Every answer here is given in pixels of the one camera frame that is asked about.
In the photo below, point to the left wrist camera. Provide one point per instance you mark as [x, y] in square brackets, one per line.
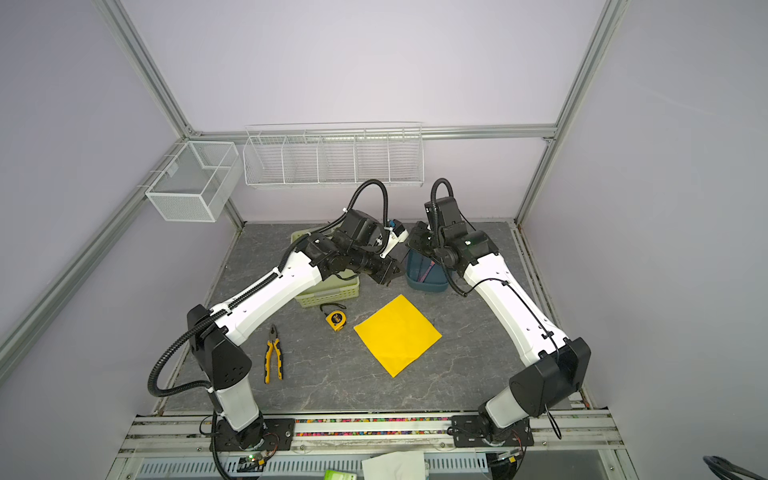
[397, 234]

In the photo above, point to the teal plastic tray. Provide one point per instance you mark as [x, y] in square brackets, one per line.
[416, 264]

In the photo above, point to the green small object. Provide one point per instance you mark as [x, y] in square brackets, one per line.
[338, 475]

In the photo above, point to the small white wire basket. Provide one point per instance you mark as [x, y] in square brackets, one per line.
[197, 182]

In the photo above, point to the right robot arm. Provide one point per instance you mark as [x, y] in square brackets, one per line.
[555, 365]

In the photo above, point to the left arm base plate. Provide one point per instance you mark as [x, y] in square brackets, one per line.
[270, 434]

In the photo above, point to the yellow paper napkin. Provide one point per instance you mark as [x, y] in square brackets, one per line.
[397, 335]

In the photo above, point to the white paper sheet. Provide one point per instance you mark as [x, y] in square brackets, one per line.
[396, 466]

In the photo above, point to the light green perforated basket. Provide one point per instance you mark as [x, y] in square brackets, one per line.
[333, 289]

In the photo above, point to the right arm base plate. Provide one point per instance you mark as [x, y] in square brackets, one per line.
[475, 431]

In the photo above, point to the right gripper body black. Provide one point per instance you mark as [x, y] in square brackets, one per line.
[423, 240]

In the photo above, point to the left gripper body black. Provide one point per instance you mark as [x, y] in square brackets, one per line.
[371, 263]

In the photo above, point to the purple metal knife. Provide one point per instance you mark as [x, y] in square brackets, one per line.
[426, 273]

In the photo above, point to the yellow black pliers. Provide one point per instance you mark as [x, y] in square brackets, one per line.
[273, 364]

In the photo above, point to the yellow tape measure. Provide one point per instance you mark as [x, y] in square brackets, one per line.
[334, 314]

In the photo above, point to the long white wire shelf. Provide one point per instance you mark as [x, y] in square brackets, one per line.
[330, 154]

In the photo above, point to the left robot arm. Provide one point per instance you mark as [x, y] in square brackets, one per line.
[355, 241]

